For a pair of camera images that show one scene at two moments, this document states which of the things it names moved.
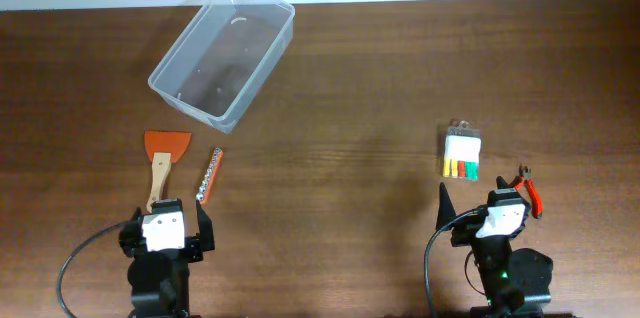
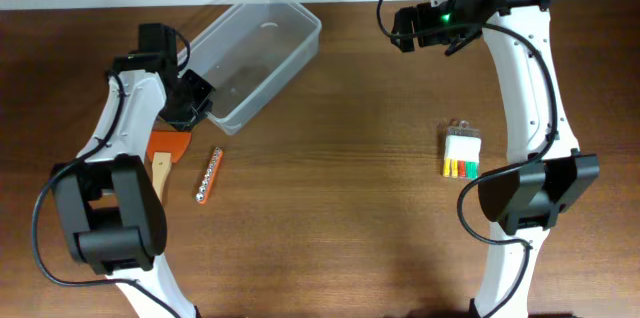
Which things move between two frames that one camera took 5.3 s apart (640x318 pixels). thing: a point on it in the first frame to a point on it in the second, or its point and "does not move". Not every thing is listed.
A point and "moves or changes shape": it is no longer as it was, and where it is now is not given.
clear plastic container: x=225 y=55 moves or changes shape
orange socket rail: x=211 y=175 does not move
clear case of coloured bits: x=462 y=151 does not move
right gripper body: x=463 y=237 to x=406 y=28
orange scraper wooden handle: x=163 y=148 does not move
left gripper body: x=198 y=245 to x=187 y=109
